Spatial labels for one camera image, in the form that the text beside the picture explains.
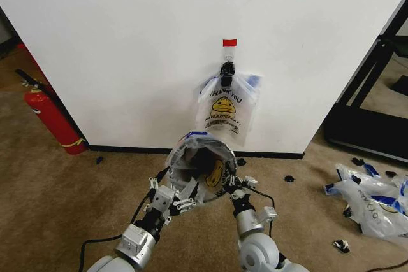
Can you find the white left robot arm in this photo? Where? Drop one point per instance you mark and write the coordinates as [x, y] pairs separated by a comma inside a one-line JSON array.
[[127, 248]]

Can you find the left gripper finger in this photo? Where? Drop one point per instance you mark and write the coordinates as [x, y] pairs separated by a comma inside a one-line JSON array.
[[154, 183], [188, 197]]

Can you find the black flat object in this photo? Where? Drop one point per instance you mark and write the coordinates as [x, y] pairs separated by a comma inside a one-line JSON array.
[[400, 84]]

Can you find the hanging duck print garbage bag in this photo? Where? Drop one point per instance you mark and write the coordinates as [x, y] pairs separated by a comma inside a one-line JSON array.
[[223, 106]]

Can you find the clear wall hook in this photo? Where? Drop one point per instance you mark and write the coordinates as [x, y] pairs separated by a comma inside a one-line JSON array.
[[230, 53]]

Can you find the red fire extinguisher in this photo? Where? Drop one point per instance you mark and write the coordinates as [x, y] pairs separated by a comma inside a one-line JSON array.
[[52, 116]]

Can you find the black metal frame rack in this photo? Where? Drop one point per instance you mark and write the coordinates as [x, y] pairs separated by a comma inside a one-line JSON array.
[[357, 106]]

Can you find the small crumpled blue-striped bag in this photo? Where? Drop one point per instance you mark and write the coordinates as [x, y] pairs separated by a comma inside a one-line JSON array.
[[354, 173]]

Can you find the black and white binder clip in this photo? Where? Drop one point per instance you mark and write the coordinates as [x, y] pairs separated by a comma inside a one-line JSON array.
[[341, 245]]

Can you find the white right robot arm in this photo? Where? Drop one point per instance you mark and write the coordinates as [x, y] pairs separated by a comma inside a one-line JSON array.
[[255, 246]]

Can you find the red tape strip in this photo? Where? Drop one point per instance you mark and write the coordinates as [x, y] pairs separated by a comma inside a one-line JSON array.
[[230, 42]]

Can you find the black binder clip holding bags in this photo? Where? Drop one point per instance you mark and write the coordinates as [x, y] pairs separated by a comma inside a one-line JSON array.
[[227, 73]]

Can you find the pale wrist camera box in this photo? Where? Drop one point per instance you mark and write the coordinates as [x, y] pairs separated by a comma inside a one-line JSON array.
[[164, 198]]

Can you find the large crumpled duck print bag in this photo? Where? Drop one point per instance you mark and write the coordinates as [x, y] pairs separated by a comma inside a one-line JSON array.
[[376, 208]]

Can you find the black baseboard strip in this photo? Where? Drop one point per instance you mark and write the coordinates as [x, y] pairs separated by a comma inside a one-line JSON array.
[[191, 151]]

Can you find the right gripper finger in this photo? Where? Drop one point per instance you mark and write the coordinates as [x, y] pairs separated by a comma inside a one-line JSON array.
[[249, 183], [230, 184]]

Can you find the small blue scrap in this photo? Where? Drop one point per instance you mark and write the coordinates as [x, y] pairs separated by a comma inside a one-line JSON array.
[[99, 160]]

